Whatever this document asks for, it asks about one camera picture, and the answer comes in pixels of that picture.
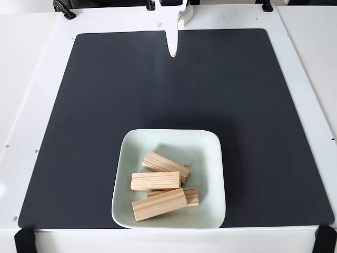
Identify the grooved wooden block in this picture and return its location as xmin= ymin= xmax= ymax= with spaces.
xmin=146 ymin=187 xmax=200 ymax=207
xmin=130 ymin=171 xmax=181 ymax=192
xmin=142 ymin=151 xmax=191 ymax=184
xmin=132 ymin=188 xmax=189 ymax=222

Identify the pale green square plate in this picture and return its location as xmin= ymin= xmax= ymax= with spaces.
xmin=111 ymin=128 xmax=227 ymax=229

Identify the black rubber mat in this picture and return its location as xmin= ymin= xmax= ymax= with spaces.
xmin=17 ymin=28 xmax=335 ymax=229

